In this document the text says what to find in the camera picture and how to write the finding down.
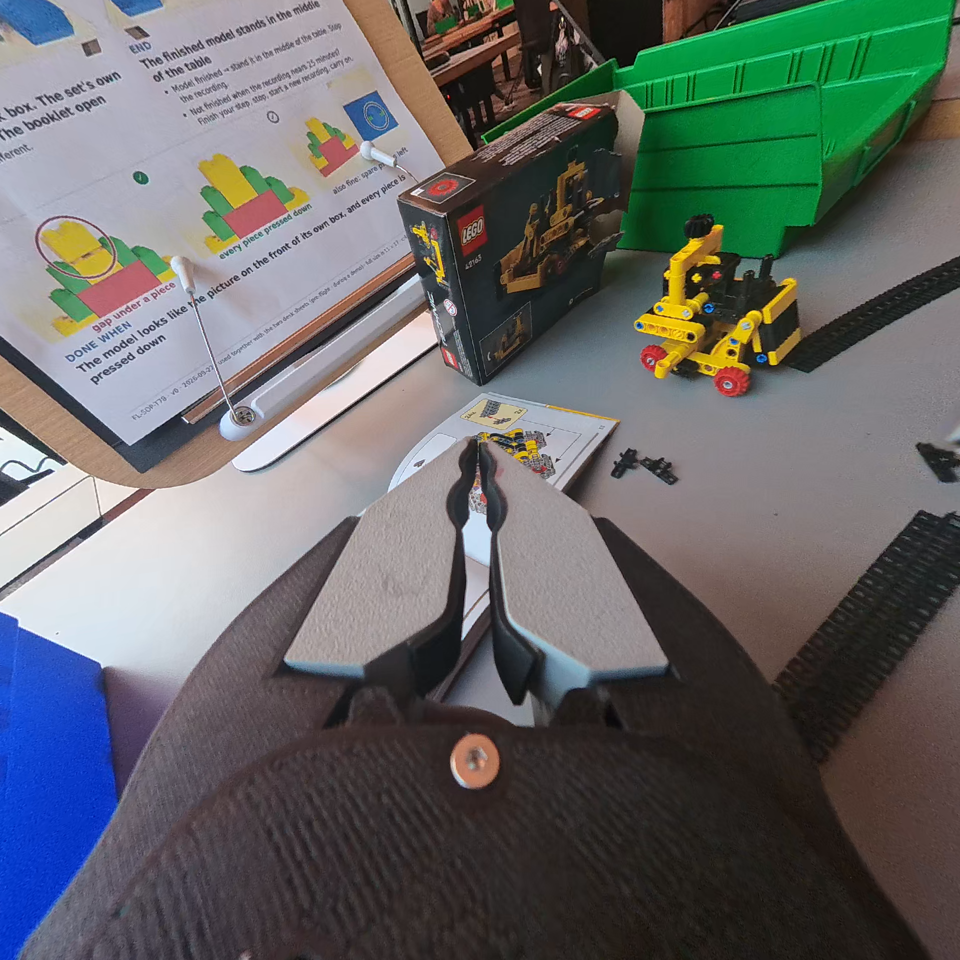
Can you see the blue plastic bin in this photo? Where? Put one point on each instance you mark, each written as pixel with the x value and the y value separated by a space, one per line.
pixel 45 750

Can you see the instruction sheet on stand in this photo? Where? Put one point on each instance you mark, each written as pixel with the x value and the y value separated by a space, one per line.
pixel 397 60

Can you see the yellow lego bulldozer model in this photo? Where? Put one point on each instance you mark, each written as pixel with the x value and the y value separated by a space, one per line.
pixel 679 324

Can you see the printed instruction sheet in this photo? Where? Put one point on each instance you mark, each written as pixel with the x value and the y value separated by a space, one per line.
pixel 187 150

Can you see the lego instruction booklet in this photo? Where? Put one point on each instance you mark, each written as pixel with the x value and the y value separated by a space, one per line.
pixel 570 435

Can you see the black lego track strip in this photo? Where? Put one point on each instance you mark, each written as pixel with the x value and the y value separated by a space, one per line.
pixel 870 315
pixel 877 622

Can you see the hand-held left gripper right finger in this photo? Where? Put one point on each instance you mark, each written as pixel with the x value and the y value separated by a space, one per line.
pixel 577 592

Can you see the dark cardboard lego box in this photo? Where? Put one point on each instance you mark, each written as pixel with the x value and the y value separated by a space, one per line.
pixel 540 225

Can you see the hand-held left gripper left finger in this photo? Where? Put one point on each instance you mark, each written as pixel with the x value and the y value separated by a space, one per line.
pixel 382 592

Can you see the green plastic bin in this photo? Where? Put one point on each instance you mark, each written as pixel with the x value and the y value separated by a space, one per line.
pixel 735 150

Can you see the background wooden table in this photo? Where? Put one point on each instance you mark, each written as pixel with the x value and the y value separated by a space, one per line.
pixel 472 60

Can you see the pile of track pieces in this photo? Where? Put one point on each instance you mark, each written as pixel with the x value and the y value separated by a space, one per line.
pixel 646 465

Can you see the single black track link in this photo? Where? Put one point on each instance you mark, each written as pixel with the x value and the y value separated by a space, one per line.
pixel 937 459

